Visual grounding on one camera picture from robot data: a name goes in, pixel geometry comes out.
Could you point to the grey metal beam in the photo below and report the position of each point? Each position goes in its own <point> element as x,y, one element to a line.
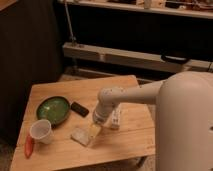
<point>131,58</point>

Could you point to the small black rectangular object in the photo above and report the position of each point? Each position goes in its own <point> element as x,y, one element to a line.
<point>81,110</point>

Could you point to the orange red carrot toy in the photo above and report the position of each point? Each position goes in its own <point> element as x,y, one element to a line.
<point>29,146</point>

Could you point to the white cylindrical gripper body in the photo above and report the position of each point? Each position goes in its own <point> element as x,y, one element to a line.
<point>102,113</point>

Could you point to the green ceramic bowl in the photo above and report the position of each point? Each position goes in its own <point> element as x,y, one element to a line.
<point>55,109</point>

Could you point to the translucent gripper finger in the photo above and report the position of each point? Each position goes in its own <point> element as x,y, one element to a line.
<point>94,130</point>

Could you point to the white remote controller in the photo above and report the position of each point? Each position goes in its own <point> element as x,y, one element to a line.
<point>115,118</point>

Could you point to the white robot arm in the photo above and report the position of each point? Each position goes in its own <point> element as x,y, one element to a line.
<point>184,118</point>

